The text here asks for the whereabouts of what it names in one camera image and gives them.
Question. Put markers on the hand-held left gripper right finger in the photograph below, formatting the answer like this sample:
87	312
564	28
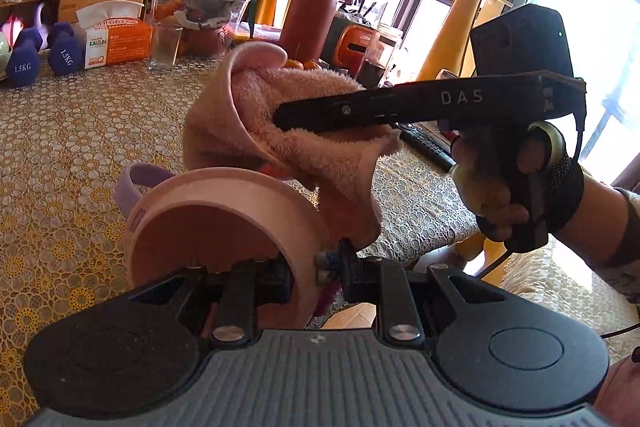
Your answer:
350	279

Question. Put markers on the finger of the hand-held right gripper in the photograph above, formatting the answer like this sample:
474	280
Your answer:
340	109

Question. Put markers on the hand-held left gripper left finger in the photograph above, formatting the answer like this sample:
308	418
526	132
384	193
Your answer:
275	284

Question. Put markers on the pink fluffy towel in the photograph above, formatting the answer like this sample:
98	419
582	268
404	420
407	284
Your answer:
260	107

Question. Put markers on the pink plastic container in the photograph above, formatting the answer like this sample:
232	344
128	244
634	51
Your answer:
210	232

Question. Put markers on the person's right forearm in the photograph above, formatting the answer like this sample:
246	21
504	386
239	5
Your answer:
605	227

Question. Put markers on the person's right hand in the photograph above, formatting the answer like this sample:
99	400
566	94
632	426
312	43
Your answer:
482	177

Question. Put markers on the orange fruit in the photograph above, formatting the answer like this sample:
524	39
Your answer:
302	65

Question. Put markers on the yellow giraffe figure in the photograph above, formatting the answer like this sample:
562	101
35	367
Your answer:
462	17

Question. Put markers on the orange black appliance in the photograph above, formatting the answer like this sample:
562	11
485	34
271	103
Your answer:
352	42

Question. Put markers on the clear glass jar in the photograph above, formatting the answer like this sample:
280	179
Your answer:
384	52

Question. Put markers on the black remote control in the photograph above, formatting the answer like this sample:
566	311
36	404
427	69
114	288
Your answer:
427	147

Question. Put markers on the maroon water bottle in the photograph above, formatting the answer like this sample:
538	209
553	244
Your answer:
307	17

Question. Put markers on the clear drinking glass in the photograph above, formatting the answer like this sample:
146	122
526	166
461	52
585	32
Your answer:
165	49

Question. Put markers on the lace covered chair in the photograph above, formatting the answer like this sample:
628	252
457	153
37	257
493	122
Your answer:
560	277

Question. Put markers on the orange white tissue box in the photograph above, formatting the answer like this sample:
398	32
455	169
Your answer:
112	37

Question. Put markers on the patterned lace tablecloth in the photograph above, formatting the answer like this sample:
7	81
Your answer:
75	147

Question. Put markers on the purple dumbbell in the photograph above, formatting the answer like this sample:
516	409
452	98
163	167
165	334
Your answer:
22	59
64	49

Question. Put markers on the pink white kettlebell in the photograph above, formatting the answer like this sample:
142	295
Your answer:
22	27

